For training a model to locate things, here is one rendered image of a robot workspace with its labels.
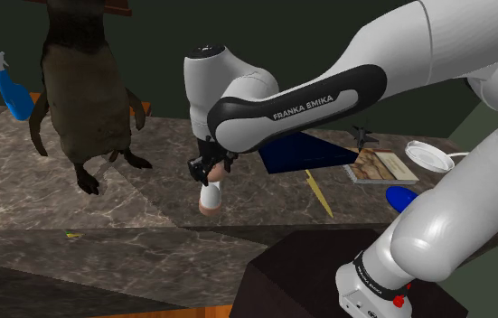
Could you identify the dark brown penguin figure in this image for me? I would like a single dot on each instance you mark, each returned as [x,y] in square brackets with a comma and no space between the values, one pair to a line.
[85,97]

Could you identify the white round dish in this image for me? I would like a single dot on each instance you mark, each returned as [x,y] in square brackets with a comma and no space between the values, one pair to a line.
[427,155]

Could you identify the white and pink cylinder bottle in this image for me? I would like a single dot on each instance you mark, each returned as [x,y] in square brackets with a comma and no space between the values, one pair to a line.
[210,198]

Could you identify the dark blue flat triangle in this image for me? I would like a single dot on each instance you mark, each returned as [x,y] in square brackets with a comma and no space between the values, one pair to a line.
[306,154]

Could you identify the dark robot stand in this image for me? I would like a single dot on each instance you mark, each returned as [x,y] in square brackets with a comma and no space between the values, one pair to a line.
[301,273]

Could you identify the blue spray bottle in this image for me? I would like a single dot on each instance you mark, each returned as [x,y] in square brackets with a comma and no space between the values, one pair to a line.
[14,97]

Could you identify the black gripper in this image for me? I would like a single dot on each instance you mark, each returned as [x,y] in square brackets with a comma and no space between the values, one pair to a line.
[206,158]

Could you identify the brown cover book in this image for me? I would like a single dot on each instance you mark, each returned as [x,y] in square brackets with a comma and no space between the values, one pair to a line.
[378,166]

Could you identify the small black airplane figure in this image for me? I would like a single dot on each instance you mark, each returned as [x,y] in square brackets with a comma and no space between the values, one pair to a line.
[363,136]

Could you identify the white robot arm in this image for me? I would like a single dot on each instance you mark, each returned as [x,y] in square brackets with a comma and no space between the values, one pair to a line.
[407,57]

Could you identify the yellow thin pointed stick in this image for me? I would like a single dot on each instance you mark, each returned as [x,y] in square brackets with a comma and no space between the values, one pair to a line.
[319,193]

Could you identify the blue oval object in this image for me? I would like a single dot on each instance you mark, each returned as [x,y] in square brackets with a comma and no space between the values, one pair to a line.
[400,197]

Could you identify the small yellow green object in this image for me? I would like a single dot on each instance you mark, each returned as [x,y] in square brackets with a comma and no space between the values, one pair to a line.
[73,234]

